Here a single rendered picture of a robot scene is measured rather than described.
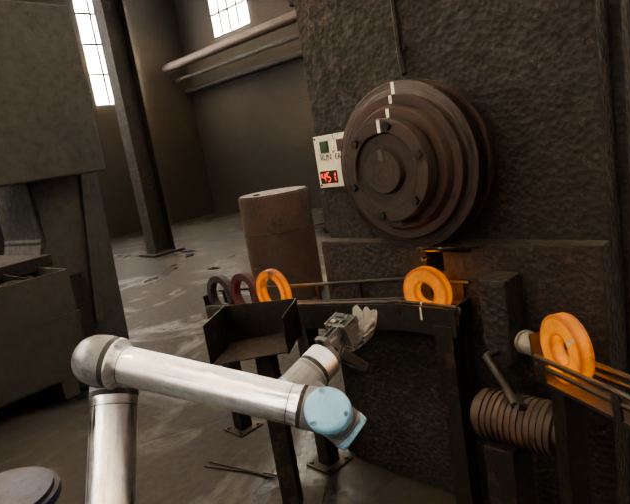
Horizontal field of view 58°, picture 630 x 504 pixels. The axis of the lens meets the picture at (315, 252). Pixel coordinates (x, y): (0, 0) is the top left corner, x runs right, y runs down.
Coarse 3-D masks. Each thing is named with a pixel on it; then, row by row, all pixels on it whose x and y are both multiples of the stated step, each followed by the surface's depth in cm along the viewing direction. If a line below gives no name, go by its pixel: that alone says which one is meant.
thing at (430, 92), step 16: (400, 80) 152; (368, 96) 161; (432, 96) 147; (448, 96) 144; (352, 112) 167; (448, 112) 145; (464, 112) 145; (464, 128) 143; (464, 144) 144; (480, 144) 145; (480, 160) 143; (480, 176) 144; (464, 192) 147; (480, 192) 149; (464, 208) 148; (368, 224) 173; (448, 224) 153; (400, 240) 166; (416, 240) 162; (432, 240) 158
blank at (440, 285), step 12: (408, 276) 170; (420, 276) 167; (432, 276) 164; (444, 276) 164; (408, 288) 171; (420, 288) 172; (432, 288) 165; (444, 288) 162; (420, 300) 170; (444, 300) 163
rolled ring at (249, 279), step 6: (234, 276) 235; (240, 276) 232; (246, 276) 229; (252, 276) 230; (234, 282) 236; (240, 282) 238; (246, 282) 230; (252, 282) 228; (234, 288) 237; (252, 288) 228; (234, 294) 238; (240, 294) 240; (252, 294) 229; (234, 300) 240; (240, 300) 239; (258, 300) 228
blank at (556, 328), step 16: (544, 320) 125; (560, 320) 119; (576, 320) 118; (544, 336) 127; (560, 336) 120; (576, 336) 115; (544, 352) 128; (560, 352) 125; (576, 352) 115; (592, 352) 114; (576, 368) 116; (592, 368) 115
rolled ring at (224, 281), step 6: (216, 276) 245; (222, 276) 244; (210, 282) 249; (216, 282) 246; (222, 282) 242; (228, 282) 242; (210, 288) 251; (228, 288) 241; (210, 294) 252; (216, 294) 253; (228, 294) 242; (210, 300) 253; (216, 300) 252; (228, 300) 243
